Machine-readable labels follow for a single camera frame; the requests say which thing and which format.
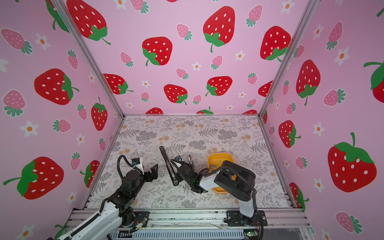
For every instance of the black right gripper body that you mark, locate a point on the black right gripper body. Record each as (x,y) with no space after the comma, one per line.
(180,176)

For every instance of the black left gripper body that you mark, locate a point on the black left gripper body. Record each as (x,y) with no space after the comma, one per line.
(147,177)

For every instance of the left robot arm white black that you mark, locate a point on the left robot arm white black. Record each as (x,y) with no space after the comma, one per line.
(111,204)

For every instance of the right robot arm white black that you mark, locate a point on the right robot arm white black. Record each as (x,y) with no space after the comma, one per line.
(234,179)

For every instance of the yellow plastic tray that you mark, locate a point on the yellow plastic tray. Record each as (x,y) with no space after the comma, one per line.
(218,160)

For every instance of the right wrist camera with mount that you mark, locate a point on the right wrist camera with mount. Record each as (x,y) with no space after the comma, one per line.
(178,161)

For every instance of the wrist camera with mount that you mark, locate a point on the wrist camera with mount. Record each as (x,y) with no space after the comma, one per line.
(178,161)
(137,163)

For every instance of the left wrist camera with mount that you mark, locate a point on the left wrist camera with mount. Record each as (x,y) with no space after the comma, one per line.
(137,163)

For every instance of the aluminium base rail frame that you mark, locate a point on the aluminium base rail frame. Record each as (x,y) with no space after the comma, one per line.
(184,224)

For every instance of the aluminium corner post left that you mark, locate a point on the aluminium corner post left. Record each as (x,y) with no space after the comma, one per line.
(87,54)

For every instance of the aluminium corner post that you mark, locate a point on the aluminium corner post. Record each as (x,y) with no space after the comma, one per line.
(296,38)
(87,54)

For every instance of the aluminium corner post right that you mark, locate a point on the aluminium corner post right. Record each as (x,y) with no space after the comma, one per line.
(296,38)

